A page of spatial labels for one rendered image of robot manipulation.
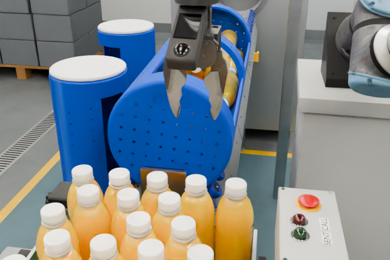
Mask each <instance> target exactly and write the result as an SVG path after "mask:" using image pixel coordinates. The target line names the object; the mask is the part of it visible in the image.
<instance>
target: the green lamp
mask: <svg viewBox="0 0 390 260"><path fill-rule="evenodd" d="M293 235H294V236H295V237H296V238H298V239H305V238H307V236H308V232H307V230H306V229H304V228H303V227H296V228H295V229H294V231H293Z"/></svg>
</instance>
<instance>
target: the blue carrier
mask: <svg viewBox="0 0 390 260"><path fill-rule="evenodd" d="M213 20H214V21H213ZM221 21H222V22H221ZM229 22H230V23H229ZM237 23H238V24H237ZM212 25H213V26H222V29H221V32H222V31H224V30H233V31H234V32H236V31H237V32H236V34H237V38H238V39H237V44H236V46H235V45H234V44H233V43H232V42H231V41H230V40H229V39H227V38H226V37H225V36H223V35H221V48H222V49H223V50H225V51H226V52H227V53H228V54H229V56H230V57H231V58H232V60H233V61H234V63H235V66H236V68H237V72H238V76H237V77H238V79H239V86H238V90H237V95H236V100H235V102H234V104H233V105H232V106H231V107H230V108H229V107H228V105H227V103H226V102H225V100H224V99H223V101H222V107H221V110H220V113H219V115H218V117H217V118H216V120H213V119H212V116H211V113H210V109H211V104H210V102H209V97H210V93H209V90H208V89H207V87H206V86H205V84H204V81H203V80H201V79H199V78H197V77H195V76H193V75H190V74H187V78H186V82H185V84H184V86H183V87H182V97H181V99H180V105H181V107H180V112H179V117H178V118H176V117H175V116H174V114H173V112H172V110H171V107H170V104H169V100H168V95H167V90H166V88H165V81H164V75H163V67H164V62H165V60H164V58H165V54H166V51H167V47H168V43H169V39H170V38H169V39H168V41H167V42H166V43H165V44H164V45H163V46H162V48H161V49H160V50H159V51H158V52H157V54H156V55H155V56H154V57H153V58H152V60H151V61H150V62H149V63H148V65H147V66H146V67H145V68H144V69H143V71H142V72H141V73H140V74H139V75H138V77H137V78H136V79H135V80H134V82H133V83H132V84H131V85H130V86H129V88H128V89H127V90H126V91H125V92H124V94H123V95H122V96H121V97H120V98H119V100H118V101H117V102H116V104H115V105H114V107H113V109H112V111H111V114H110V117H109V121H108V126H107V137H108V141H109V146H110V150H111V152H112V154H113V157H114V158H115V160H116V162H117V164H118V165H119V166H120V168H126V169H127V170H128V171H129V175H130V178H131V179H133V180H134V181H135V182H137V183H138V184H140V185H141V177H140V169H141V167H159V168H173V169H184V170H185V171H186V177H188V176H189V175H193V174H199V175H202V176H204V177H205V178H206V180H207V186H209V185H210V184H211V183H213V182H214V181H216V180H217V179H218V178H219V177H220V175H221V174H222V173H223V171H224V170H225V168H226V167H227V165H228V163H229V160H230V157H231V154H232V148H233V142H234V136H235V132H236V126H237V120H238V116H239V110H240V103H241V97H242V93H243V87H244V81H245V74H246V71H247V64H248V58H249V54H250V48H251V33H250V29H249V26H248V24H247V22H246V21H245V20H244V18H243V17H242V15H241V14H239V13H238V12H237V11H235V10H234V9H232V8H230V7H228V6H225V5H221V4H213V5H212ZM244 33H245V34H244ZM242 40H243V41H242ZM237 48H238V49H240V50H241V51H242V52H243V54H244V61H243V58H242V56H241V54H240V52H239V51H238V49H237ZM241 48H242V49H241Z"/></svg>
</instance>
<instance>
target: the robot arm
mask: <svg viewBox="0 0 390 260"><path fill-rule="evenodd" d="M175 2H176V3H178V4H181V5H179V7H178V11H177V14H176V18H175V22H174V26H173V29H172V32H171V37H170V39H169V43H168V47H167V51H166V54H165V58H164V60H165V62H164V67H163V75H164V81H165V88H166V90H167V95H168V100H169V104H170V107H171V110H172V112H173V114H174V116H175V117H176V118H178V117H179V112H180V107H181V105H180V99H181V97H182V87H183V86H184V84H185V82H186V78H187V74H186V73H185V72H184V70H185V71H186V70H187V71H195V70H196V68H201V70H202V71H206V69H207V68H208V67H211V70H210V71H209V72H208V73H207V74H206V75H205V77H204V84H205V86H206V87H207V89H208V90H209V93H210V97H209V102H210V104H211V109H210V113H211V116H212V119H213V120H216V118H217V117H218V115H219V113H220V110H221V107H222V101H223V94H224V90H225V84H226V78H227V73H228V68H227V64H226V60H225V59H224V58H223V55H222V50H221V29H222V26H213V25H212V5H213V4H216V3H219V0H175ZM335 43H336V47H337V50H338V52H339V53H340V55H341V56H342V57H343V58H344V59H345V60H346V61H347V62H348V63H350V64H349V71H348V74H349V77H348V85H349V87H350V88H351V89H352V90H353V91H355V92H357V93H359V94H362V95H366V96H371V97H375V98H390V0H357V2H356V5H355V7H354V10H353V12H352V14H351V15H349V16H348V17H347V18H345V19H344V20H343V22H342V23H341V24H340V26H339V28H338V31H337V33H336V37H335ZM217 46H218V48H217Z"/></svg>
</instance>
